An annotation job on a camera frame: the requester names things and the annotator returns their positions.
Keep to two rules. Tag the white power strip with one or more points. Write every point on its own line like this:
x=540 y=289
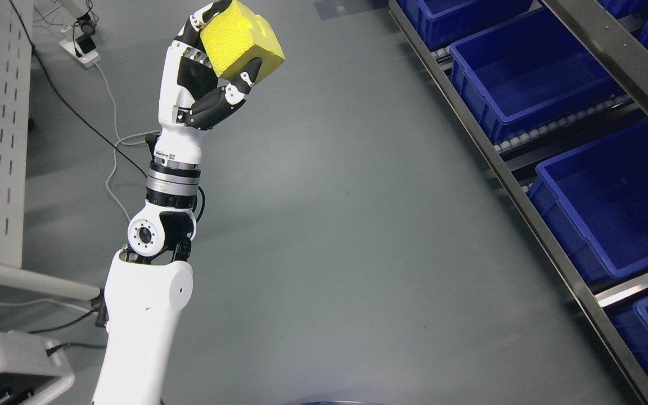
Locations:
x=85 y=59

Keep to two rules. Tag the blue bin upper middle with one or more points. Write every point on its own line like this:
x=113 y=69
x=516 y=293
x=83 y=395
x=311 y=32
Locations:
x=526 y=73

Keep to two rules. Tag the metal roller shelf rack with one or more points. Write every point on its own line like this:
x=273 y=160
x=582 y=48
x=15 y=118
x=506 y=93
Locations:
x=514 y=169

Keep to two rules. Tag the white machine base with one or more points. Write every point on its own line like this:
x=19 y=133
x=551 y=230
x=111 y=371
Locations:
x=28 y=373

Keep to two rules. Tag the blue bin lower middle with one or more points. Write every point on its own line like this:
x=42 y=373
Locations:
x=594 y=200

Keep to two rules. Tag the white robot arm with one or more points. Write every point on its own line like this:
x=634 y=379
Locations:
x=150 y=280

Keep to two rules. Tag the blue bin top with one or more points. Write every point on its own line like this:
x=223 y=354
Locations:
x=440 y=23

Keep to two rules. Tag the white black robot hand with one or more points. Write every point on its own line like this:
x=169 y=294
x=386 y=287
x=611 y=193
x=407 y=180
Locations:
x=180 y=141

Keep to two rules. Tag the yellow foam block with notch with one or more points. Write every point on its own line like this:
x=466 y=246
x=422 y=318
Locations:
x=237 y=35

